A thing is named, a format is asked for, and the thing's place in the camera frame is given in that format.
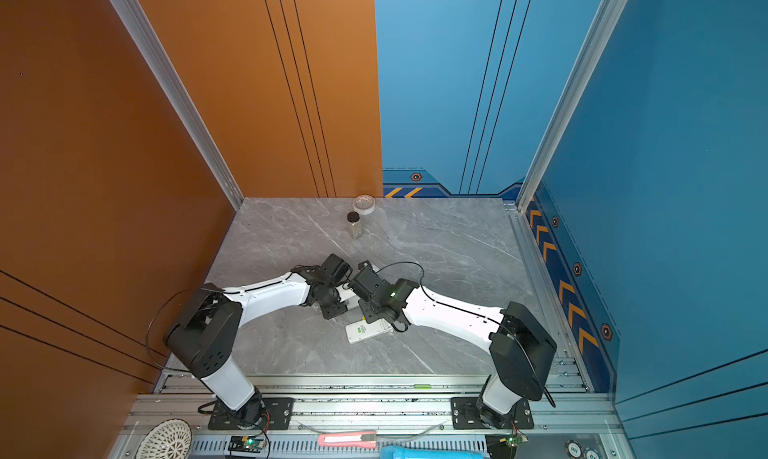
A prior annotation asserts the white remote with display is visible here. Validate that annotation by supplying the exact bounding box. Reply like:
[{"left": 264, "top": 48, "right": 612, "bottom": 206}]
[{"left": 337, "top": 287, "right": 359, "bottom": 309}]

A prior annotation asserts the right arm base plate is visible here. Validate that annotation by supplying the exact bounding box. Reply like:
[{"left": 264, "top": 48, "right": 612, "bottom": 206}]
[{"left": 450, "top": 396, "right": 535, "bottom": 430}]

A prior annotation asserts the green circuit board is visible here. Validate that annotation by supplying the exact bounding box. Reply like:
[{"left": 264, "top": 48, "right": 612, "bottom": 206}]
[{"left": 227, "top": 435, "right": 269, "bottom": 457}]

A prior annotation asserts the aluminium rail frame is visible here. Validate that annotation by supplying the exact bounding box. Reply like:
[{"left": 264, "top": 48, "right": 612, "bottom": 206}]
[{"left": 111, "top": 374, "right": 632, "bottom": 458}]

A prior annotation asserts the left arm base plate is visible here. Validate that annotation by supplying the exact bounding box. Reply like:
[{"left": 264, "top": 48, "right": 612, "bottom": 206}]
[{"left": 208, "top": 397, "right": 295, "bottom": 432}]

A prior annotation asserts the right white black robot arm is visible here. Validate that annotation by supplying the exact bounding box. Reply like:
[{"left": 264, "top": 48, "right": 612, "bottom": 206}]
[{"left": 349, "top": 261, "right": 557, "bottom": 429}]

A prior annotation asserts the pink box cutter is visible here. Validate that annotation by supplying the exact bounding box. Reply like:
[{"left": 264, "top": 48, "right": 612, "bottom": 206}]
[{"left": 317, "top": 431, "right": 377, "bottom": 450}]

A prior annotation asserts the white remote control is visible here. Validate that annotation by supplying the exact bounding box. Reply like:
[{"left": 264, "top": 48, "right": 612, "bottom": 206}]
[{"left": 345, "top": 319, "right": 393, "bottom": 344}]

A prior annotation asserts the small brown-capped jar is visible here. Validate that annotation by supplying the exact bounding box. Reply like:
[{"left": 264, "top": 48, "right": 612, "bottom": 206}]
[{"left": 346, "top": 211, "right": 363, "bottom": 239}]

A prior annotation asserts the cyan cylinder object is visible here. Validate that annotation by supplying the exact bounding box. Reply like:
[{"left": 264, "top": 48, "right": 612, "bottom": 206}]
[{"left": 380, "top": 445, "right": 484, "bottom": 459}]

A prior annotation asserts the white mesh basket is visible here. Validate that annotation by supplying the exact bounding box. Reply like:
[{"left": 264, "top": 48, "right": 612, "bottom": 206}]
[{"left": 134, "top": 419, "right": 193, "bottom": 459}]

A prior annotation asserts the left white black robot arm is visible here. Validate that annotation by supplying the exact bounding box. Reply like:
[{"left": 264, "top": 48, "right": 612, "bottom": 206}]
[{"left": 164, "top": 254, "right": 352, "bottom": 427}]

